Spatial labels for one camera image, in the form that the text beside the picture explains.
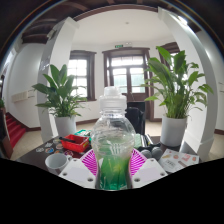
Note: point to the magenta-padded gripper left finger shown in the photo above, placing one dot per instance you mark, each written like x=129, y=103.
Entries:
x=76, y=172

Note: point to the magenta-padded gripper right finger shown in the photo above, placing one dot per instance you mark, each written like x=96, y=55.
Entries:
x=150, y=171

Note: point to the clear bottle with green label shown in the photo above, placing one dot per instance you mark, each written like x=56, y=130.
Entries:
x=113, y=146

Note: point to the white mug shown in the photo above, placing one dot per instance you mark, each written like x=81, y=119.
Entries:
x=56, y=163

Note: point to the red plastic box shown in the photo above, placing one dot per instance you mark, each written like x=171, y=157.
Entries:
x=75, y=144

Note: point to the printed paper leaflet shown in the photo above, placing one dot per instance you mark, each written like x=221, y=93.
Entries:
x=180, y=160

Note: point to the black chair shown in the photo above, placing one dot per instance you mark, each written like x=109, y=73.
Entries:
x=136, y=118

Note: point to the small potted plant white pot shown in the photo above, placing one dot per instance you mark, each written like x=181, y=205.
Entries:
x=61, y=95

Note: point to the large potted plant white pot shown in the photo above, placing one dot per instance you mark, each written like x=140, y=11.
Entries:
x=176, y=90

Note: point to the dark-framed window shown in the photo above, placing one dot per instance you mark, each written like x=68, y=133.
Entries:
x=83, y=76
x=171, y=48

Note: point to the green exit sign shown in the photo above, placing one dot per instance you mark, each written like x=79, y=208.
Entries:
x=118, y=46

